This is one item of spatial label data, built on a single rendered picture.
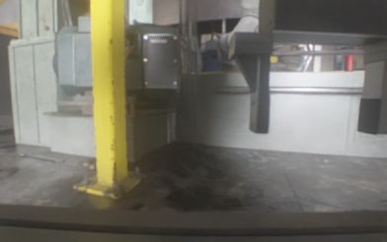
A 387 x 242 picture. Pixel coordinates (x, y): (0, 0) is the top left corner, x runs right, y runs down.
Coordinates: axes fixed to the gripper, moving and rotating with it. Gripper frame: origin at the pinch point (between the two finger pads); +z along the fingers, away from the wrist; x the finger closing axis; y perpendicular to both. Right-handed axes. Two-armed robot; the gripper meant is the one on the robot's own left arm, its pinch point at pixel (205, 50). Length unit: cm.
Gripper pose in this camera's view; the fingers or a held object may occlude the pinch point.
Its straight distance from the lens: 112.7
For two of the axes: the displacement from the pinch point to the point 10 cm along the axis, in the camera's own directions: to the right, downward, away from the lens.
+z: -5.4, -1.1, 8.4
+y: 0.1, -9.9, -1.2
